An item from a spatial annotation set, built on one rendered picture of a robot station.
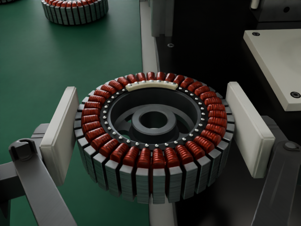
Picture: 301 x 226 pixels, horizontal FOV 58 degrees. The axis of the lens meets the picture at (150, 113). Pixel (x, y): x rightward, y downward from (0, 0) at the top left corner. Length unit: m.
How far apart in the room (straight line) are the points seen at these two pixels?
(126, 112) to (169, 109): 0.04
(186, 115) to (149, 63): 0.18
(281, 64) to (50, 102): 0.27
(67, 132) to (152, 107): 0.07
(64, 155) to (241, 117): 0.11
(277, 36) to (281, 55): 0.05
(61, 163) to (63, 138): 0.02
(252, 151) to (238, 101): 0.04
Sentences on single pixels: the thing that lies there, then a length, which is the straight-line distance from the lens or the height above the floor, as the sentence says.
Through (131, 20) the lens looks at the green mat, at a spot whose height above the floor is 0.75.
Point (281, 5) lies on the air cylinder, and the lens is 0.47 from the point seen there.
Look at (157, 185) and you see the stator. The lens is 0.16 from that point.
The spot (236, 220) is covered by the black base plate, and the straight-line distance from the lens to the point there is 0.22.
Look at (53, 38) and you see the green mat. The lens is 0.47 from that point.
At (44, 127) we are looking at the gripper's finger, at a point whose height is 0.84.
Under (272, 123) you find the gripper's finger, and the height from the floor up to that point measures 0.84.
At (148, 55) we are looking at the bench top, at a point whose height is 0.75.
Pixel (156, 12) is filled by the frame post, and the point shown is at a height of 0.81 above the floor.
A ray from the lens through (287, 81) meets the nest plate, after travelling 0.33.
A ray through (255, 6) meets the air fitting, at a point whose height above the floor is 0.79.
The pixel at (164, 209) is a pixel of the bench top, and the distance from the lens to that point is 0.24.
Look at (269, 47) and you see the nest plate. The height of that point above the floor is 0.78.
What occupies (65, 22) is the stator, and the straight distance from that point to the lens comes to 0.49.
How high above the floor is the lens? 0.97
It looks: 45 degrees down
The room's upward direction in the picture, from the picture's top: straight up
